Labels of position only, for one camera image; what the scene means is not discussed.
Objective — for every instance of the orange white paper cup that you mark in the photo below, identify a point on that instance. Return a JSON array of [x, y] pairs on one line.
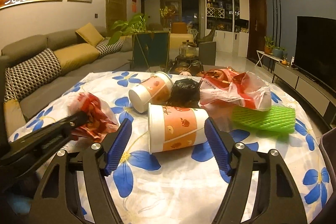
[[173, 128]]

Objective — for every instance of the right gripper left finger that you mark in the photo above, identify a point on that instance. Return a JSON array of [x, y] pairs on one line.
[[57, 199]]

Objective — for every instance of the grey tv cabinet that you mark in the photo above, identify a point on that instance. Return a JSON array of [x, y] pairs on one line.
[[320, 100]]

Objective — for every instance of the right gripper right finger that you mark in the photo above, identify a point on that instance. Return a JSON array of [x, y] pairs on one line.
[[277, 197]]

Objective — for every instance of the potted plant on table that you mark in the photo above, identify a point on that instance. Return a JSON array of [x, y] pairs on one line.
[[269, 44]]

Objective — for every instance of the red white plastic bag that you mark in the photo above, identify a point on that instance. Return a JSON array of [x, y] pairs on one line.
[[242, 89]]

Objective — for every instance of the houndstooth cushion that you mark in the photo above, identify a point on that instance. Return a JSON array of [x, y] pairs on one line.
[[25, 78]]

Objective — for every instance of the green foam fruit net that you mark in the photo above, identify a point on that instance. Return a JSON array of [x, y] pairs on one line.
[[277, 119]]

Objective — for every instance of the yellow cushion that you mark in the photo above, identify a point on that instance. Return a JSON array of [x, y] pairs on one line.
[[89, 34]]

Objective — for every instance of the floral blue white tablecloth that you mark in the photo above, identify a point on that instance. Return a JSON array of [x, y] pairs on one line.
[[186, 185]]

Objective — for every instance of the green square planter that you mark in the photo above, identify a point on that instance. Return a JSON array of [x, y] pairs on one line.
[[150, 49]]

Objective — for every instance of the red white wrapper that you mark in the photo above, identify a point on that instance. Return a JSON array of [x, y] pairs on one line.
[[101, 119]]

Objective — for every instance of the wooden door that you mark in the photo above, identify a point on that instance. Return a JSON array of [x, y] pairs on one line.
[[115, 10]]

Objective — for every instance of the glass teapot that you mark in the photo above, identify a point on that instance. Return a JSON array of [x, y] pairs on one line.
[[188, 49]]

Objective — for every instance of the dark plastic trash bin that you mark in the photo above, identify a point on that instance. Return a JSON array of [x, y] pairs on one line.
[[327, 146]]

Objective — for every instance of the large black television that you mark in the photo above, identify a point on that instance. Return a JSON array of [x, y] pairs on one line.
[[315, 49]]

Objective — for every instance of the white side table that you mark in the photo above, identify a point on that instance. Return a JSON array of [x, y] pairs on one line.
[[272, 62]]

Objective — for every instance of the grey chair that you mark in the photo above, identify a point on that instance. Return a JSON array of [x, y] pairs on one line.
[[207, 48]]

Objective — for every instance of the grey sectional sofa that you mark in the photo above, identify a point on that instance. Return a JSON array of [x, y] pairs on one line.
[[77, 59]]

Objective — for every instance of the green leafy houseplant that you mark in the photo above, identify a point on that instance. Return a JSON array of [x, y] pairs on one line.
[[137, 24]]

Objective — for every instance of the black plastic bag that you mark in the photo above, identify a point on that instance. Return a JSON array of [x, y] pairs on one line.
[[184, 93]]

